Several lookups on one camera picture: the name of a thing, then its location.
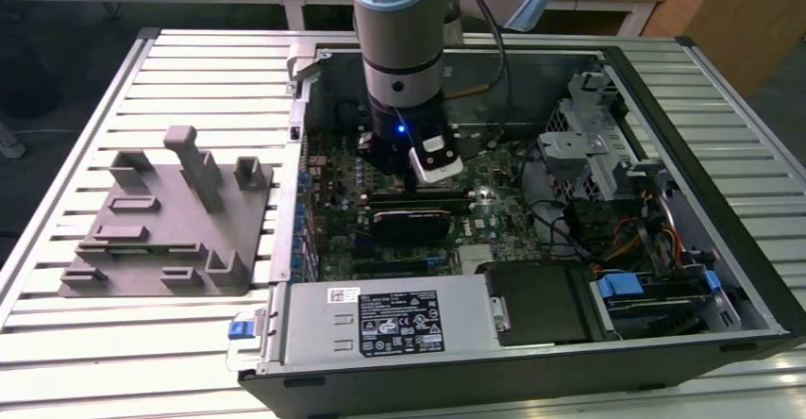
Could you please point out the blue case latch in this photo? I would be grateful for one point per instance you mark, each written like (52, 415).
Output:
(236, 329)

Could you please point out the green RAM stick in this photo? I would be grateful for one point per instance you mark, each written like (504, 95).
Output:
(134, 248)

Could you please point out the black expansion slot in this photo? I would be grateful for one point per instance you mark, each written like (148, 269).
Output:
(384, 268)

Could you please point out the black open PC case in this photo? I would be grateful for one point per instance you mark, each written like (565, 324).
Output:
(440, 386)

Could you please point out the small graphics card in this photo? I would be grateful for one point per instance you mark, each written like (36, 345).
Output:
(409, 225)

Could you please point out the wooden cabinet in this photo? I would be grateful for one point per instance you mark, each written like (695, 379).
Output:
(743, 13)

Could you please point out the black RAM slot bank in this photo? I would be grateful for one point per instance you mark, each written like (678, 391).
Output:
(440, 202)

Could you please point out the grey power supply unit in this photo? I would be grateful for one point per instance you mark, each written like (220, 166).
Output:
(315, 329)

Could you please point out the blue board connector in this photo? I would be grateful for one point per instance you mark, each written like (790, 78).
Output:
(432, 263)

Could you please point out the silver chipset heat sink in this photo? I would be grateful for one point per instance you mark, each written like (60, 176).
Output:
(475, 255)

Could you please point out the blue release tab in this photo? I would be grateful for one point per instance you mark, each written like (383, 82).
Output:
(710, 281)

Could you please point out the blue disk carrier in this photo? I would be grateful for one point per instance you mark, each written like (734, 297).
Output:
(613, 287)

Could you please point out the grey parts rack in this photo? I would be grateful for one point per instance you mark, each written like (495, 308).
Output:
(176, 211)

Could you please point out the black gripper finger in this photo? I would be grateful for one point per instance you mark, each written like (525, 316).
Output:
(411, 183)

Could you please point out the green motherboard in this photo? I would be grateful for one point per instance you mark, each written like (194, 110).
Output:
(503, 244)

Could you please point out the metal drive cage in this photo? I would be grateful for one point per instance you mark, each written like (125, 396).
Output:
(565, 150)

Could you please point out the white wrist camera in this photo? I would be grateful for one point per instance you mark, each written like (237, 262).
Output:
(433, 164)

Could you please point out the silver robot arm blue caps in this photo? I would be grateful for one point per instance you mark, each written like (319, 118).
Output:
(396, 32)

